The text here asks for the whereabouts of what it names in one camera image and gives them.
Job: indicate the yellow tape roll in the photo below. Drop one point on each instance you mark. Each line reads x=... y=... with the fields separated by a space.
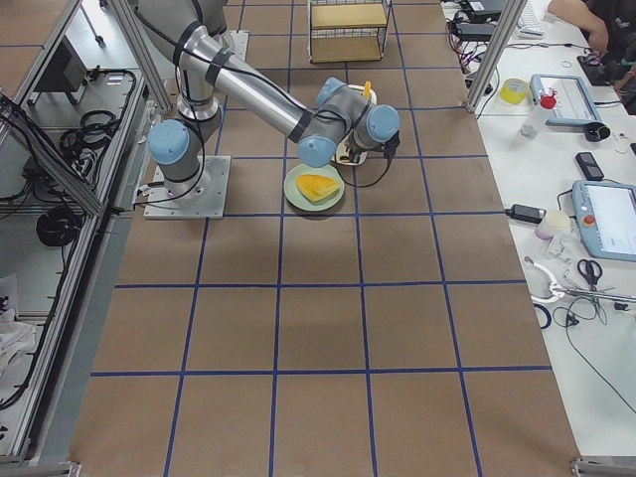
x=514 y=91

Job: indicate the black scissors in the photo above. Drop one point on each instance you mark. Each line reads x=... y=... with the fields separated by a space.
x=591 y=271

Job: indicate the aluminium frame post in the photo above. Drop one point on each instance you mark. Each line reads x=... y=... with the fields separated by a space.
x=499 y=40

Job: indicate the clear bottle red cap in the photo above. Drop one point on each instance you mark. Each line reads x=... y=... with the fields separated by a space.
x=539 y=116

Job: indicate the light green plate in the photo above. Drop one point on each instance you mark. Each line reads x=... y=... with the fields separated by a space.
x=296 y=199

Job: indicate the bread slice on plate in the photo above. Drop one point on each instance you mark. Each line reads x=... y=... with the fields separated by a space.
x=316 y=188

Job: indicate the wire basket with wooden shelf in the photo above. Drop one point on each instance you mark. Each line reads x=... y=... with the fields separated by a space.
x=347 y=31

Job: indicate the blue teach pendant tablet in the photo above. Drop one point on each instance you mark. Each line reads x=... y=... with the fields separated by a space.
x=574 y=105

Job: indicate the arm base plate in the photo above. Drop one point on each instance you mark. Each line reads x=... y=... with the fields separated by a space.
x=203 y=196

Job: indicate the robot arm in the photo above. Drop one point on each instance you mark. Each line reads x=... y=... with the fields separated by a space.
x=187 y=34

